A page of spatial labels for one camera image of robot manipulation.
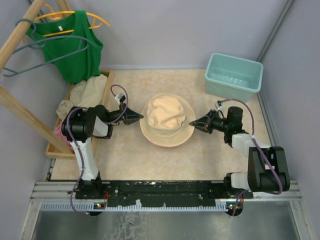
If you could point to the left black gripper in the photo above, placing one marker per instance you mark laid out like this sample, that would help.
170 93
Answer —
128 116

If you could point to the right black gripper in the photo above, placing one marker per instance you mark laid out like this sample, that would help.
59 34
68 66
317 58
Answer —
206 123

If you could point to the beige bucket hat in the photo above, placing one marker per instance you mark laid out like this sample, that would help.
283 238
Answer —
166 119

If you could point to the wooden clothes rack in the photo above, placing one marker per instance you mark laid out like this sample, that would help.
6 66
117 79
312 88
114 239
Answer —
27 94

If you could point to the pink hat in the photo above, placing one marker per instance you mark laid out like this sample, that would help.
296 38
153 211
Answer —
157 144

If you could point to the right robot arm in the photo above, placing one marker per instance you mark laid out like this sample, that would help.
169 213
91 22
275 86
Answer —
267 169

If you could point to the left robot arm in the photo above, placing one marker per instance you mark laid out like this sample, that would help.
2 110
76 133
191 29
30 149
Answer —
82 125

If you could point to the beige garment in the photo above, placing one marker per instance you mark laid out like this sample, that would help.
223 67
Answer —
87 93

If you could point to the light blue plastic bin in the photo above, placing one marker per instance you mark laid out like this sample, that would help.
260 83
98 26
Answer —
233 77

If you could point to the pink garment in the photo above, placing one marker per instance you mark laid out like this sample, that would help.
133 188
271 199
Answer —
58 132

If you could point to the green tank top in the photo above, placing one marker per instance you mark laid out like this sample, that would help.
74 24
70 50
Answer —
76 54

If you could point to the grey clothes hanger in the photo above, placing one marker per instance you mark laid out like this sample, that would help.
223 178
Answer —
54 48

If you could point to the yellow clothes hanger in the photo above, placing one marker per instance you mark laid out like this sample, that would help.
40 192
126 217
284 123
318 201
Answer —
65 10

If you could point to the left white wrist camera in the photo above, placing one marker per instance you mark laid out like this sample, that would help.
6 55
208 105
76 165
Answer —
120 98

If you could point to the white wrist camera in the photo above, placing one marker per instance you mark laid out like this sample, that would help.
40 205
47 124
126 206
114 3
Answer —
120 98
219 105

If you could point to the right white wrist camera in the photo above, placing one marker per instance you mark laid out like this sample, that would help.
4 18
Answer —
219 105

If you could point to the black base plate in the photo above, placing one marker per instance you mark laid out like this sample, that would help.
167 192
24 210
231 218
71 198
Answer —
154 194

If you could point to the aluminium rail frame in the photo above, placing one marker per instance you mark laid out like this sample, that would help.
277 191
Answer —
59 196

